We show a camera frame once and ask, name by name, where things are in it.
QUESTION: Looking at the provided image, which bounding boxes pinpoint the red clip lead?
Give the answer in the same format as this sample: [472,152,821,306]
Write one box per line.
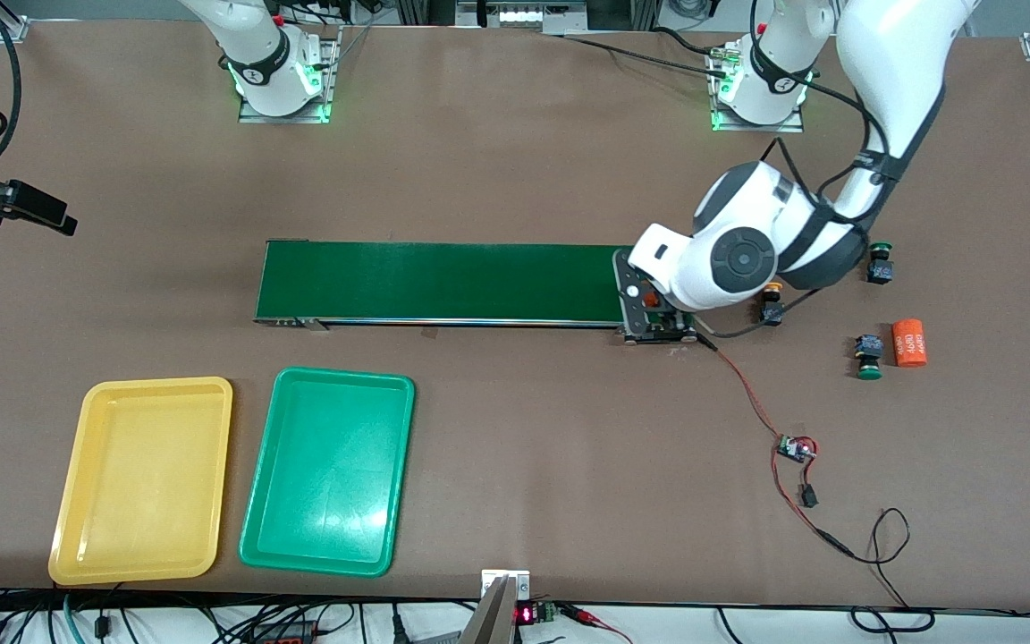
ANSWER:
[560,604,634,644]

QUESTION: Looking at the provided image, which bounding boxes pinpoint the aluminium frame with lamp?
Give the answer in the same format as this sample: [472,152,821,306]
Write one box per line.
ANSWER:
[394,0,668,37]

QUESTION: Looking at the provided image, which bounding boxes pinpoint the green plastic tray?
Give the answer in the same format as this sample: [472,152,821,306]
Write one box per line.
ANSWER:
[239,367,416,578]

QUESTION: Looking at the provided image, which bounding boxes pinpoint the red black wire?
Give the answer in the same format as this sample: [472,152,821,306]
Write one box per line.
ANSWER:
[698,333,856,560]

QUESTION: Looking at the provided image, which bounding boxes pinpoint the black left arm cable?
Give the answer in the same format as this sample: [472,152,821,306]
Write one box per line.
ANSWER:
[697,76,893,339]

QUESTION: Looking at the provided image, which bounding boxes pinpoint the green conveyor belt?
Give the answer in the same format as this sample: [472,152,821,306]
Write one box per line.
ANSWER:
[253,239,701,346]

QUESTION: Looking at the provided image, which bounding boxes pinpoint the thin black cable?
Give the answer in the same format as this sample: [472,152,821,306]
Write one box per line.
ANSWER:
[837,508,936,634]

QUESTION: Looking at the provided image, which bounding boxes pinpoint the yellow plastic tray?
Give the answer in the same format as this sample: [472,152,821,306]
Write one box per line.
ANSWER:
[48,377,234,587]

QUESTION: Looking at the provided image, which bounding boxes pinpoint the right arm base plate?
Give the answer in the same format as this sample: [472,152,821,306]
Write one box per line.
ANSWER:
[238,27,342,124]

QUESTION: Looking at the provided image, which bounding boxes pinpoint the metal camera mount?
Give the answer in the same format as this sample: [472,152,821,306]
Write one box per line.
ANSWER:
[461,571,532,644]

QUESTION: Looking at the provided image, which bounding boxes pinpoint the teal cable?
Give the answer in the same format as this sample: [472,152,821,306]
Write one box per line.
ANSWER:
[62,590,87,644]

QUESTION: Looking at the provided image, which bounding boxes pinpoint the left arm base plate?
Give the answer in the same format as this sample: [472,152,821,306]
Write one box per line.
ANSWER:
[710,43,806,133]

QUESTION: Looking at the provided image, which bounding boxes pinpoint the black base cable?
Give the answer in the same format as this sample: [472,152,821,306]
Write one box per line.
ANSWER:
[560,34,730,80]

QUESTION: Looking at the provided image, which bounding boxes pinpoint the black power strip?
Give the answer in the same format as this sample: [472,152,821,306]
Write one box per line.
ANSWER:
[251,617,324,644]

